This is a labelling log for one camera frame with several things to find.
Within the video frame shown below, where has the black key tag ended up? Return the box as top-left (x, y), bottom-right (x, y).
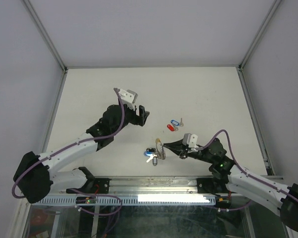
top-left (152, 157), bottom-right (158, 166)

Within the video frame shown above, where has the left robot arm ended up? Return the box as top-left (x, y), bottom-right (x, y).
top-left (11, 105), bottom-right (149, 204)

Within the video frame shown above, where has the aluminium front rail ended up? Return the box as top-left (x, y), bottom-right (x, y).
top-left (108, 177), bottom-right (197, 195)

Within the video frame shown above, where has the blue key tag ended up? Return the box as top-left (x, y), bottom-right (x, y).
top-left (170, 120), bottom-right (179, 126)

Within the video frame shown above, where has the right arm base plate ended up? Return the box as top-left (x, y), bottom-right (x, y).
top-left (196, 178), bottom-right (228, 195)

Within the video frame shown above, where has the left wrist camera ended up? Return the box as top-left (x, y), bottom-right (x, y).
top-left (114, 88), bottom-right (138, 111)

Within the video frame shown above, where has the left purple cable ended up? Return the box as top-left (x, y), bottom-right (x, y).
top-left (11, 88), bottom-right (126, 216)

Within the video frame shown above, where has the red key tag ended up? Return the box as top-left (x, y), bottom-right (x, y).
top-left (167, 124), bottom-right (175, 131)

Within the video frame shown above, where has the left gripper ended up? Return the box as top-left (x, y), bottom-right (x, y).
top-left (112, 97), bottom-right (149, 136)

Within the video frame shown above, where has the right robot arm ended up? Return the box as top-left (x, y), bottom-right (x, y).
top-left (163, 134), bottom-right (298, 232)

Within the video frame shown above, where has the large steel keyring yellow handle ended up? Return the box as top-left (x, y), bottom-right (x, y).
top-left (155, 138), bottom-right (166, 160)

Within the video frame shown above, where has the slotted cable duct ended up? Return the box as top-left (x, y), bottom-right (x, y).
top-left (35, 194), bottom-right (216, 206)

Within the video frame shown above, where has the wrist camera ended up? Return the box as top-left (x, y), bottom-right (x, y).
top-left (182, 133), bottom-right (198, 151)
top-left (114, 88), bottom-right (138, 111)

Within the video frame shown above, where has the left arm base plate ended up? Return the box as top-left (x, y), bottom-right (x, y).
top-left (66, 178), bottom-right (111, 194)

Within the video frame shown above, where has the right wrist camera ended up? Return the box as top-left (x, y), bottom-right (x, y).
top-left (182, 133), bottom-right (198, 151)

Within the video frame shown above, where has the silver key on keyring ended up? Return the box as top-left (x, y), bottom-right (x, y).
top-left (146, 154), bottom-right (156, 163)

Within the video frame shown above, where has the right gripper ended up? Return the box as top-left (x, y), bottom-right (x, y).
top-left (162, 138), bottom-right (214, 164)

